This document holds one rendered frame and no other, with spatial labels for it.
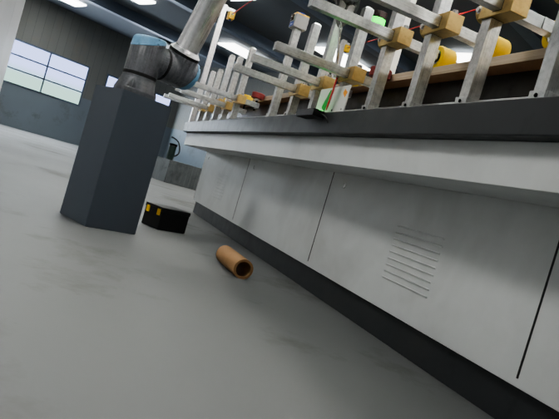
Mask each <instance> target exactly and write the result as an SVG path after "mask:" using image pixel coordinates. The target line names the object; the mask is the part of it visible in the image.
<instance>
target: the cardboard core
mask: <svg viewBox="0 0 559 419"><path fill-rule="evenodd" d="M216 258H217V259H218V260H219V261H220V262H221V263H222V264H223V265H224V266H225V267H226V268H227V269H228V270H229V271H230V272H231V273H232V274H234V275H235V276H236V277H237V278H238V279H247V278H248V277H249V276H250V275H251V274H252V273H253V265H252V263H251V262H250V261H249V260H248V259H246V258H245V257H243V256H242V255H241V254H239V253H238V252H236V251H235V250H234V249H232V248H231V247H230V246H228V245H223V246H221V247H219V248H218V250H217V252H216Z"/></svg>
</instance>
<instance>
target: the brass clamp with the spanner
mask: <svg viewBox="0 0 559 419"><path fill-rule="evenodd" d="M347 68H348V69H350V70H349V75H348V77H346V78H342V77H341V76H340V77H339V78H338V80H337V81H338V83H340V82H347V83H348V84H351V85H352V86H355V85H360V84H363V83H364V79H365V76H366V73H367V70H364V69H363V68H360V67H357V66H354V67H347Z"/></svg>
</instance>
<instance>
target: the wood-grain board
mask: <svg viewBox="0 0 559 419"><path fill-rule="evenodd" d="M546 50H547V47H546V48H541V49H536V50H531V51H526V52H518V53H513V54H507V55H502V56H498V57H492V60H491V63H490V66H489V69H488V72H487V76H496V75H501V74H508V73H515V72H521V71H534V70H541V66H542V62H543V59H544V56H545V53H546ZM469 62H470V61H469ZM469 62H460V63H455V64H450V65H445V66H440V67H433V69H432V72H431V75H430V78H429V81H428V84H431V83H438V82H445V81H456V80H463V79H464V78H465V76H466V73H467V68H468V65H469ZM413 73H414V71H407V72H402V73H398V74H393V75H392V76H391V79H390V81H387V82H386V84H385V87H384V90H386V89H393V88H399V87H406V86H410V83H411V80H412V78H413ZM351 91H353V93H352V94H354V93H360V92H367V91H369V88H368V87H366V86H363V85H358V86H352V87H351ZM272 97H273V96H265V98H264V100H263V101H258V102H257V103H259V104H260V106H264V105H270V103H271V101H272ZM289 99H290V96H289V93H288V92H287V93H283V95H282V98H281V101H280V103H284V102H289Z"/></svg>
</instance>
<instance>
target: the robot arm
mask: <svg viewBox="0 0 559 419"><path fill-rule="evenodd" d="M226 1H227V0H198V2H197V4H196V5H195V8H194V10H193V12H192V14H191V15H190V18H189V19H188V21H187V23H186V25H185V27H184V29H183V31H182V33H181V35H180V37H179V39H178V41H177V42H174V43H172V44H171V45H170V46H169V48H168V49H167V48H166V46H167V45H166V41H164V40H162V39H160V38H157V37H152V36H148V35H145V34H136V35H134V36H133V38H132V41H131V45H130V48H129V51H128V54H127V57H126V62H125V66H124V68H123V72H122V74H121V76H120V77H119V78H118V80H117V81H116V83H115V84H114V86H113V87H115V88H121V89H125V90H128V91H131V92H134V93H136V94H138V95H141V96H144V97H147V98H149V99H152V100H153V101H155V100H156V80H157V81H161V82H164V83H165V84H167V85H170V86H173V87H174V88H179V89H181V90H187V89H190V88H192V87H193V86H194V85H195V82H196V81H198V79H199V76H200V66H199V64H198V63H199V61H200V58H199V56H198V54H199V52H200V50H201V48H202V46H203V44H204V43H205V40H206V38H207V37H208V35H209V33H210V30H211V29H212V27H213V26H214V24H215V21H216V19H217V17H218V16H219V15H220V12H221V10H222V8H223V6H224V5H225V3H226ZM332 1H334V2H335V4H336V6H339V7H341V8H345V7H346V10H348V11H350V12H353V13H356V12H357V11H358V9H359V4H360V1H361V0H332ZM351 4H352V5H351Z"/></svg>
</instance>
